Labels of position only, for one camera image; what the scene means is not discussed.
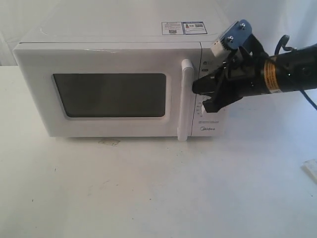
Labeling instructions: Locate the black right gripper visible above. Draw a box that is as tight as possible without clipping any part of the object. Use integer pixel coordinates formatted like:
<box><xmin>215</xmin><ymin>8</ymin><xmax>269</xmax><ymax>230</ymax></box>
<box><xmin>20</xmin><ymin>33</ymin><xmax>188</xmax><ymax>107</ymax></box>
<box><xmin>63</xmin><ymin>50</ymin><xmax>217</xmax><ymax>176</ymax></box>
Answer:
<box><xmin>192</xmin><ymin>35</ymin><xmax>269</xmax><ymax>113</ymax></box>

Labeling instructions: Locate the white microwave door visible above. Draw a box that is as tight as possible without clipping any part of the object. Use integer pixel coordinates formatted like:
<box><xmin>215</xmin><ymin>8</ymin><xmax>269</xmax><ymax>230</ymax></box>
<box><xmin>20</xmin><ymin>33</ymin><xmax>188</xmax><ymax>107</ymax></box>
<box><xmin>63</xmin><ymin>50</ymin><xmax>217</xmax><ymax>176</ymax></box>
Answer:
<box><xmin>14</xmin><ymin>42</ymin><xmax>202</xmax><ymax>141</ymax></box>

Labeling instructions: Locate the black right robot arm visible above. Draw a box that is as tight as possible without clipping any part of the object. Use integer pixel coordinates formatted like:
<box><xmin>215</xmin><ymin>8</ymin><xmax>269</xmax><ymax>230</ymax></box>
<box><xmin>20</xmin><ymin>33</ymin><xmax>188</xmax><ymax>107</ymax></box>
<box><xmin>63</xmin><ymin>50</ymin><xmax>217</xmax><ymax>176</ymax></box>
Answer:
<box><xmin>192</xmin><ymin>35</ymin><xmax>317</xmax><ymax>113</ymax></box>

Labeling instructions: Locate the white Midea microwave oven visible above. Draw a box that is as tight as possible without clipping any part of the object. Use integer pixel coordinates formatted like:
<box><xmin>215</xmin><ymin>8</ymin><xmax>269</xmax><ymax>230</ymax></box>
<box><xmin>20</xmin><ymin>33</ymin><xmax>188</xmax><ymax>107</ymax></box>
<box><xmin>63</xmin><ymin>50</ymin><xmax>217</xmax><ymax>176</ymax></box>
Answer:
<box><xmin>16</xmin><ymin>7</ymin><xmax>228</xmax><ymax>137</ymax></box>

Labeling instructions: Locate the white lower timer knob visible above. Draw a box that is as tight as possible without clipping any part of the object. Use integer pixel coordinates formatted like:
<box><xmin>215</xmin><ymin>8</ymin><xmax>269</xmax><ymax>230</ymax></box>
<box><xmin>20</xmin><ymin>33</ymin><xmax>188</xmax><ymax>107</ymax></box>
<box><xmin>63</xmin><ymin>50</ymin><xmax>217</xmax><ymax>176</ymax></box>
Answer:
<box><xmin>197</xmin><ymin>95</ymin><xmax>210</xmax><ymax>117</ymax></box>

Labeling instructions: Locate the clear tape patch on table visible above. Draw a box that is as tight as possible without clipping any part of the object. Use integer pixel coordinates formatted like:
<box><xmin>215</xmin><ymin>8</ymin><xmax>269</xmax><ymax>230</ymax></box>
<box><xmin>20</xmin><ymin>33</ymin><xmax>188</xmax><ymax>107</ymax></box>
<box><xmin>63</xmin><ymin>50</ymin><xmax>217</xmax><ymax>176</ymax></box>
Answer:
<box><xmin>98</xmin><ymin>138</ymin><xmax>120</xmax><ymax>146</ymax></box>

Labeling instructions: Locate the printed paper booklet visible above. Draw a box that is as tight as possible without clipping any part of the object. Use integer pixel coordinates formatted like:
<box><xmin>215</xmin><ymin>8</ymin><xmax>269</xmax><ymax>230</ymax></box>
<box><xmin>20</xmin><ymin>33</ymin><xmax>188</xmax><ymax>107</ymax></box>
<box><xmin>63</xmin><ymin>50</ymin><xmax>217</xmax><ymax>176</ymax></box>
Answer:
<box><xmin>301</xmin><ymin>159</ymin><xmax>317</xmax><ymax>183</ymax></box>

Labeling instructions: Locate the wrist camera on blue bracket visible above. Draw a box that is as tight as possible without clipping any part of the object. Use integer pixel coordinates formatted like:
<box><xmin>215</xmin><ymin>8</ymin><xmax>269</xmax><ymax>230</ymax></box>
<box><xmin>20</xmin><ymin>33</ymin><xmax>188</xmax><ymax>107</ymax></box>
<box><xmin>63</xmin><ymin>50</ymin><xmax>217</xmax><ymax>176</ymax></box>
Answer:
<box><xmin>211</xmin><ymin>19</ymin><xmax>252</xmax><ymax>58</ymax></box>

